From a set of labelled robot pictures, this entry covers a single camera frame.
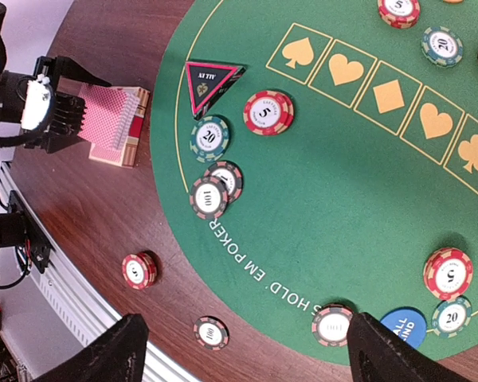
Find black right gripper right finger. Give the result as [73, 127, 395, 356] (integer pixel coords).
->
[347, 313, 467, 381]

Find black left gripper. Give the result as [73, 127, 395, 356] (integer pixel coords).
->
[0, 57, 112, 154]

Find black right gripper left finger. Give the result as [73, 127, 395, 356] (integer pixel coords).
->
[36, 314, 149, 381]

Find blue small blind button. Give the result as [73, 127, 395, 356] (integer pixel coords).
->
[380, 306, 427, 349]

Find red backed card deck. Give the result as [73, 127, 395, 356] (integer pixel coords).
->
[78, 84, 140, 150]

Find black chip bottom mat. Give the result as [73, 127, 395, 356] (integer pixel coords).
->
[311, 304, 355, 347]

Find green chip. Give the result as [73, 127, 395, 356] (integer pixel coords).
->
[431, 296, 472, 338]
[421, 26, 464, 68]
[190, 115, 230, 163]

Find red five chip stack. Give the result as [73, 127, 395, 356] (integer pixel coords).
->
[122, 251, 158, 290]

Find black hundred chip stack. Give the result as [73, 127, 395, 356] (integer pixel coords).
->
[193, 316, 229, 351]

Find black chips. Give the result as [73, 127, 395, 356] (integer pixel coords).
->
[190, 161, 244, 220]

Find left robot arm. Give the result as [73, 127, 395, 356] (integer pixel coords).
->
[0, 2, 111, 154]

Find gold playing card box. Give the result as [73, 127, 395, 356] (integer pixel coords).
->
[88, 87, 151, 168]

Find black red triangle button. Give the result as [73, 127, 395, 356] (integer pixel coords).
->
[185, 60, 247, 121]

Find green round poker mat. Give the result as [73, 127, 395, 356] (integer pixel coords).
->
[151, 1, 478, 364]

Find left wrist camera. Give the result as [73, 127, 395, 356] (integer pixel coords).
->
[21, 74, 55, 132]

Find aluminium front rail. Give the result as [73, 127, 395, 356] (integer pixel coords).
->
[0, 162, 197, 381]

